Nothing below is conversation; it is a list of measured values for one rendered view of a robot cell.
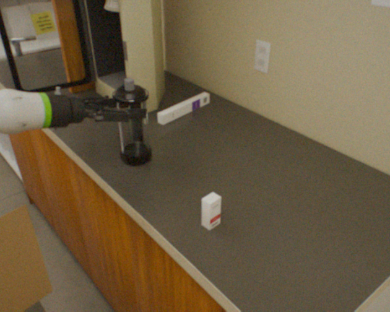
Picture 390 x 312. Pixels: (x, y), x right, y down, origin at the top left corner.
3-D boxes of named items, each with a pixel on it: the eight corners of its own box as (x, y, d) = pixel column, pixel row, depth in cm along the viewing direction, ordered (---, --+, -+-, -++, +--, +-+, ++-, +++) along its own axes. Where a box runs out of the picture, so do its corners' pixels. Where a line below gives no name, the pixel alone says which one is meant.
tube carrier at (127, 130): (140, 142, 134) (136, 83, 123) (158, 155, 127) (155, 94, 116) (113, 152, 128) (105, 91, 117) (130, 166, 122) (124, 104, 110)
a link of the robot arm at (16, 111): (-7, 137, 89) (-13, 87, 87) (-22, 135, 98) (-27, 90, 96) (54, 132, 98) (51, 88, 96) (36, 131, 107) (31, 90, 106)
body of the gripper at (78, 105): (73, 101, 101) (106, 101, 107) (60, 91, 106) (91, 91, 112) (71, 129, 104) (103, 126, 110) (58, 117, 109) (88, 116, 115)
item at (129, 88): (135, 91, 123) (134, 71, 119) (151, 101, 117) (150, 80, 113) (109, 99, 118) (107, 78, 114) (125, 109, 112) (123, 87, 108)
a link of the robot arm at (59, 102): (36, 124, 106) (50, 137, 100) (38, 82, 102) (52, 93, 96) (58, 122, 110) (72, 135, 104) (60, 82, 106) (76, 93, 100)
